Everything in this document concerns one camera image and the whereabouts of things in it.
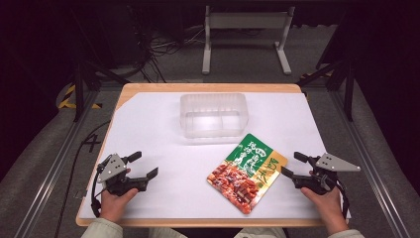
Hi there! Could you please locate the bundle of black cables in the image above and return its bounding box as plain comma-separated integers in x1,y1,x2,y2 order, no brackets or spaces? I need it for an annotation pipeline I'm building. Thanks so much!
130,13,207,83

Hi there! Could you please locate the white paper sheet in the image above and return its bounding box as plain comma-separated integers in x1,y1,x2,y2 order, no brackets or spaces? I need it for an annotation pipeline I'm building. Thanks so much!
78,91,353,220

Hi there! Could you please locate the person's left hand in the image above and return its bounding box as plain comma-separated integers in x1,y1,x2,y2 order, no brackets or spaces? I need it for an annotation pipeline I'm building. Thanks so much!
99,168,140,224

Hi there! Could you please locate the white metal frame stand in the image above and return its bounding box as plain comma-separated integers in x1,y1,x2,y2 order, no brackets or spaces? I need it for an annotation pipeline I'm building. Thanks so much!
201,5,296,76

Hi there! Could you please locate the person's right hand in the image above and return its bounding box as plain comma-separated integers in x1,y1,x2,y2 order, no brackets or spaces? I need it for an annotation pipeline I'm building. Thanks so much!
299,170,350,234

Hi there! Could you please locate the clear plastic container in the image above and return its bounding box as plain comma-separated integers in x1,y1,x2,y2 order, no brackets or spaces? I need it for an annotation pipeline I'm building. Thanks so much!
178,92,250,140

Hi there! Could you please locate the black tripod stand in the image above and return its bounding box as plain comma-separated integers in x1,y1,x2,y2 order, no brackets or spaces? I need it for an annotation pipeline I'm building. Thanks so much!
297,54,359,122
70,59,131,123

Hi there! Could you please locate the yellow black striped tape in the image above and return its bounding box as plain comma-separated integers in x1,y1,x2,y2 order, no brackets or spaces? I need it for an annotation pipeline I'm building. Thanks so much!
57,83,102,110

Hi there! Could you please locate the aluminium rail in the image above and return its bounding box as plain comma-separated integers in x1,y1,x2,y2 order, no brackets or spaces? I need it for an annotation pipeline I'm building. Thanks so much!
13,89,100,238
330,89,414,238

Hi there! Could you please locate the green and red food packet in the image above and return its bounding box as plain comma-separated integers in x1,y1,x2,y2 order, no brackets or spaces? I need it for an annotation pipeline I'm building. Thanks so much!
206,132,289,215

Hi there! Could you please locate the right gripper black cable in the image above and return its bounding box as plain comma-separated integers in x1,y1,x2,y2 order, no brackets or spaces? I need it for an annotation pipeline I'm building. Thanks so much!
335,179,351,220

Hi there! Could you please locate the black floor cable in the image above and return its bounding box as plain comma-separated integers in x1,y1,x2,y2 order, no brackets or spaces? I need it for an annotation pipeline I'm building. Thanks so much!
53,120,112,238

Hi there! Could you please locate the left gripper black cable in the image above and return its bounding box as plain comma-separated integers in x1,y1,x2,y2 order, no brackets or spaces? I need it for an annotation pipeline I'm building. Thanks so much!
90,162,104,218

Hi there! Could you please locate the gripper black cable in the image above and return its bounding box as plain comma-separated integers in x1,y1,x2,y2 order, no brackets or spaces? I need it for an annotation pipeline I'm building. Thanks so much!
335,179,351,220
90,162,104,218

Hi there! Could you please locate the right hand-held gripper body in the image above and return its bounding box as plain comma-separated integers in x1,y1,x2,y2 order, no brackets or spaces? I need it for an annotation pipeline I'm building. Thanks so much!
294,152,362,196

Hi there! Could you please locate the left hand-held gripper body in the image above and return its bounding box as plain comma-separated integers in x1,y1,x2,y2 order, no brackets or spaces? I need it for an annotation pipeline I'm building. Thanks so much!
96,153,149,197

